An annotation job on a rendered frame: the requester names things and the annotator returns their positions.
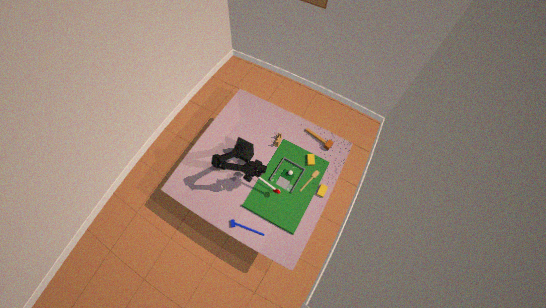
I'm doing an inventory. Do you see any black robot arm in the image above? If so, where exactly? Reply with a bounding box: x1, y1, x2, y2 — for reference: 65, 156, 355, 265
211, 144, 267, 177

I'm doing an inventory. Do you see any yellow rectangular block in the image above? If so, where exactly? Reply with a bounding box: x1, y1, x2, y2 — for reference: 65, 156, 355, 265
307, 154, 315, 166
317, 184, 328, 198

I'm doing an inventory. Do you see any green putting mat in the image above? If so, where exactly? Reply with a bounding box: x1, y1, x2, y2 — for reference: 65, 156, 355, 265
244, 139, 330, 232

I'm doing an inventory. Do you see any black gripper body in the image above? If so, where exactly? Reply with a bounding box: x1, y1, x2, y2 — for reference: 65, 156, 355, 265
243, 160, 262, 182

